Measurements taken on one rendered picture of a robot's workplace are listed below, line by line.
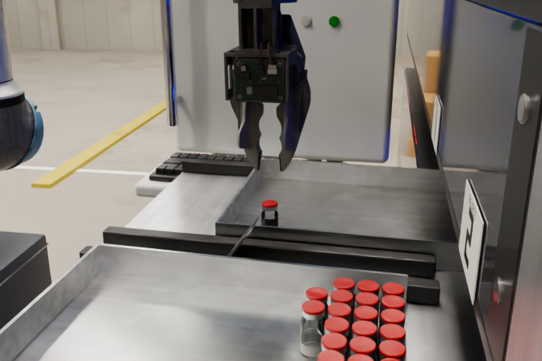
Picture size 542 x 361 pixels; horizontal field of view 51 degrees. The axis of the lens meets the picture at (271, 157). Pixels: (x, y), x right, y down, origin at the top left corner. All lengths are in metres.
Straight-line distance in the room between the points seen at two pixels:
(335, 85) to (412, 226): 0.53
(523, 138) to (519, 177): 0.02
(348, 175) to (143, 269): 0.40
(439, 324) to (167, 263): 0.29
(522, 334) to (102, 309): 0.43
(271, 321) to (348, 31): 0.78
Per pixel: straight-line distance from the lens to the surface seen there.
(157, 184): 1.15
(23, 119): 0.99
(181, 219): 0.80
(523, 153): 0.30
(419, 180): 0.92
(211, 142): 1.33
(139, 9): 9.83
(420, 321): 0.59
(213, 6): 1.27
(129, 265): 0.66
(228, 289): 0.62
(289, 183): 0.91
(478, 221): 0.40
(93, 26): 10.18
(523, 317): 0.29
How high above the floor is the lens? 1.20
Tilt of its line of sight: 18 degrees down
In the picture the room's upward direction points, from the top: straight up
